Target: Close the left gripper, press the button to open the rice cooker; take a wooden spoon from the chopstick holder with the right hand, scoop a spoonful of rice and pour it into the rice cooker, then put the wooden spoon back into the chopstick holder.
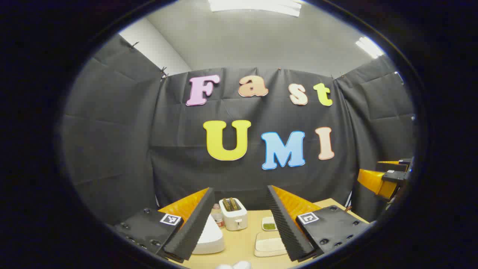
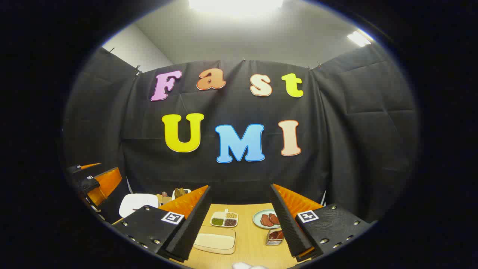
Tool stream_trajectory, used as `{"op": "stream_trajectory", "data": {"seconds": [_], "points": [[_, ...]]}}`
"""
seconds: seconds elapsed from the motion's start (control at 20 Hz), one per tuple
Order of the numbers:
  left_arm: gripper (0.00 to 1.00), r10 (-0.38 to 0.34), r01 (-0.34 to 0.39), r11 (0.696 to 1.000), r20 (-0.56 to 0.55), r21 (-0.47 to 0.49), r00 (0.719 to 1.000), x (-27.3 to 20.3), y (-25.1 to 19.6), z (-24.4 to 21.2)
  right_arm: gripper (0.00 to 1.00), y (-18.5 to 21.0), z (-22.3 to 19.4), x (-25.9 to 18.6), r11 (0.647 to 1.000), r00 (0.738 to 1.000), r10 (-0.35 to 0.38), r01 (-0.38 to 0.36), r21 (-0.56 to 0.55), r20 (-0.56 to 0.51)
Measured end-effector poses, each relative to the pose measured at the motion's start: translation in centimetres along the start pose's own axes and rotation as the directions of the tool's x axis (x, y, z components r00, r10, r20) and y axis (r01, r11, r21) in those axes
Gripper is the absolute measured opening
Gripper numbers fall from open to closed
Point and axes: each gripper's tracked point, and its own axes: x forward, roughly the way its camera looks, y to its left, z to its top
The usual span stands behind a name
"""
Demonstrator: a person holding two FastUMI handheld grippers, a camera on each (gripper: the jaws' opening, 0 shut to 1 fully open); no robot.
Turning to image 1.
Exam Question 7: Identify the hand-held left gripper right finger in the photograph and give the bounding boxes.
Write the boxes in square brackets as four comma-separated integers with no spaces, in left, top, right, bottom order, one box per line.
[266,185,371,262]

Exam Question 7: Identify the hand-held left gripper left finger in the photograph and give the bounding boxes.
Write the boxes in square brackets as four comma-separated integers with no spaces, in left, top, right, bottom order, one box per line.
[112,187,216,264]

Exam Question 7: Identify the white rice cooker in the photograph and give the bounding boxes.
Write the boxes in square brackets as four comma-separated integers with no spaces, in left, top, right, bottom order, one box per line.
[192,214,226,255]

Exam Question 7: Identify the clear plastic water bottle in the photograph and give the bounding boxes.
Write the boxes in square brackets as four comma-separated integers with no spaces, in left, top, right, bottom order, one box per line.
[211,204,224,229]

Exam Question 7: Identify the white toaster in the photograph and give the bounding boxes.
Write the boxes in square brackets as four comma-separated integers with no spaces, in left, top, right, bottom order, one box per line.
[219,197,248,231]

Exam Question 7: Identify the black backdrop cloth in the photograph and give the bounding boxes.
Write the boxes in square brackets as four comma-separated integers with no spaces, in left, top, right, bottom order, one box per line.
[62,34,417,226]

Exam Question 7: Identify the small ceiling light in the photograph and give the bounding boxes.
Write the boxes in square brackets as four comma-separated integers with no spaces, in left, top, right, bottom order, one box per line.
[356,36,385,59]

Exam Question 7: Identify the long ceiling light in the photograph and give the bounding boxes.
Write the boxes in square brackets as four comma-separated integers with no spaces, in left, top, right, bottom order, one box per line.
[208,0,302,17]

